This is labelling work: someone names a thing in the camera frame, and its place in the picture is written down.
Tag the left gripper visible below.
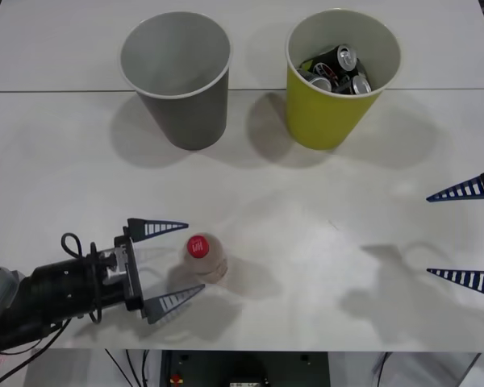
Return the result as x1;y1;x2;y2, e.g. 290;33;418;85
91;218;207;326

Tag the clear bottle with red cap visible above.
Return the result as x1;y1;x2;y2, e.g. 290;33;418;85
181;232;230;285

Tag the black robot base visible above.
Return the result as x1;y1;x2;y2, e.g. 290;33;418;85
160;350;330;387

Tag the grey plastic waste bin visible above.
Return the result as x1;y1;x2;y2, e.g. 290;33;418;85
119;10;232;152

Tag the dark can with silver top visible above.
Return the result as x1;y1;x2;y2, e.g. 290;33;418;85
348;59;373;96

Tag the yellow-green plastic waste bin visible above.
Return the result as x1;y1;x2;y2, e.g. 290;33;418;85
284;8;403;151

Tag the black can with silver top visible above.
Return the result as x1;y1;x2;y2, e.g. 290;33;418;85
312;43;358;72

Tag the silver-topped drink can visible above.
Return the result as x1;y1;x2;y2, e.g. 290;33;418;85
296;68;335;92

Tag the black can with red print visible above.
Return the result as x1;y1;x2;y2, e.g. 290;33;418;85
312;60;342;81

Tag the black cable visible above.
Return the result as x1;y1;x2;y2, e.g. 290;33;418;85
140;348;150;387
373;352;393;387
124;348;138;387
104;348;141;387

